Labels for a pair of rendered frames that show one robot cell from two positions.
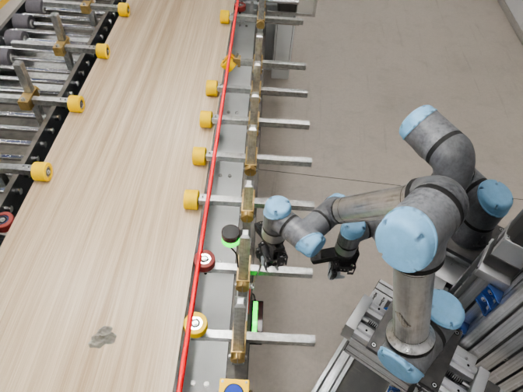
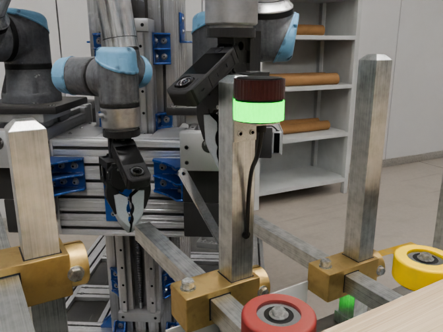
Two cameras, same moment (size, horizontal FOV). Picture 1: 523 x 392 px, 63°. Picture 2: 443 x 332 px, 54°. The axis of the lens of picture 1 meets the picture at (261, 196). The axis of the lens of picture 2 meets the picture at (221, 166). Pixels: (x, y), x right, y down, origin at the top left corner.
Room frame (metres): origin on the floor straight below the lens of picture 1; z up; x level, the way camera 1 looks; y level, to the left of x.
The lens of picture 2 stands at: (1.07, 0.52, 1.18)
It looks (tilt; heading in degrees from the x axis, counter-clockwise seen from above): 15 degrees down; 241
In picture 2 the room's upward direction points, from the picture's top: straight up
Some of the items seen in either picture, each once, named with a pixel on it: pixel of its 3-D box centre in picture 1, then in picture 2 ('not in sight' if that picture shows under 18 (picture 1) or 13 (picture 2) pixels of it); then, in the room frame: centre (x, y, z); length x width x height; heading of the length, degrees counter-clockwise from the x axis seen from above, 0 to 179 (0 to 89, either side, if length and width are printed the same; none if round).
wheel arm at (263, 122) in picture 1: (257, 121); not in sight; (1.58, 0.05, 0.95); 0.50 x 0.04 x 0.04; 92
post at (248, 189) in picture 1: (247, 221); (49, 329); (1.04, 0.05, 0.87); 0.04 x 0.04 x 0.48; 2
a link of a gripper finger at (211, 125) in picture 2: not in sight; (223, 140); (0.75, -0.06, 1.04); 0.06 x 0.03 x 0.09; 22
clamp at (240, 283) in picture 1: (242, 273); (223, 294); (0.81, 0.04, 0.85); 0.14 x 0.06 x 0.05; 2
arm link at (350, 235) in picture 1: (352, 232); (117, 77); (0.84, -0.31, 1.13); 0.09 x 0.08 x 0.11; 120
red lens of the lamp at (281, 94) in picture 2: (230, 233); (259, 87); (0.78, 0.09, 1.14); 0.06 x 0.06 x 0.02
